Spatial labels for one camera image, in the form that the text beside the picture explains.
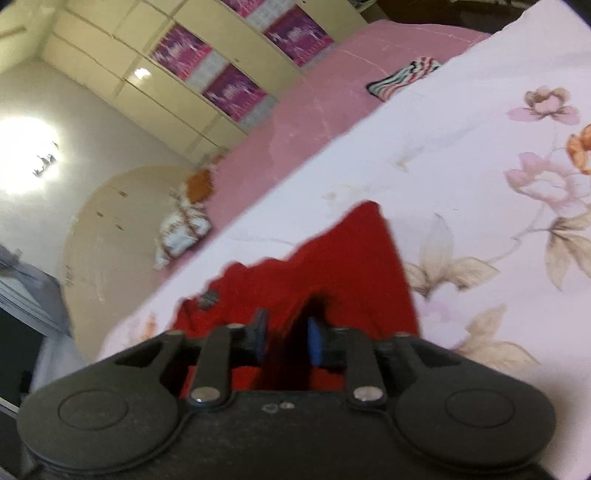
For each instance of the floral white bed sheet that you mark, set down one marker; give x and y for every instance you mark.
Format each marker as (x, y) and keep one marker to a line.
(461, 161)

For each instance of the striped cloth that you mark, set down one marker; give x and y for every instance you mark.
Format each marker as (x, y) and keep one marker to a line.
(401, 78)

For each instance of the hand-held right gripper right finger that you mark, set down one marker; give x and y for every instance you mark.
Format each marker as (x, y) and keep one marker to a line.
(315, 341)

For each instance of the orange checked cloth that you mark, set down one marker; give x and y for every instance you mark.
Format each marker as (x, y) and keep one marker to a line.
(202, 184)

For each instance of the pink bed sheet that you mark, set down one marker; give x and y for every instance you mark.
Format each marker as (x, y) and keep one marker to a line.
(323, 115)

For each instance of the patterned white pillow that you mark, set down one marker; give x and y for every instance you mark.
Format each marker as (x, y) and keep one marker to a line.
(182, 230)

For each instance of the window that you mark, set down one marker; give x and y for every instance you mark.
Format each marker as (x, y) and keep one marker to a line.
(16, 350)

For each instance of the red sequined sweater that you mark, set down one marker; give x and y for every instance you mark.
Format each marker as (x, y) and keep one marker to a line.
(346, 258)

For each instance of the cream arched headboard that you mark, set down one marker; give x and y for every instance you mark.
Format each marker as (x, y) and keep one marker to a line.
(115, 230)

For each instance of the purple wall poster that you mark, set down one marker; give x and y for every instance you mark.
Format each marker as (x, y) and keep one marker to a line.
(178, 50)
(235, 94)
(300, 36)
(241, 5)

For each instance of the cream wardrobe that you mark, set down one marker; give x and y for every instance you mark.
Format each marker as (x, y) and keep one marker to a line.
(115, 69)

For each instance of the wall lamp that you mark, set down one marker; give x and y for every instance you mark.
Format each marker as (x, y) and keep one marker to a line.
(45, 159)

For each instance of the grey curtain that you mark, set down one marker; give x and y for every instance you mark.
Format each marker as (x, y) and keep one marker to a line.
(32, 286)

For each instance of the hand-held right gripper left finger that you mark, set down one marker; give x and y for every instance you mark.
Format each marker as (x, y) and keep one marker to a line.
(261, 334)

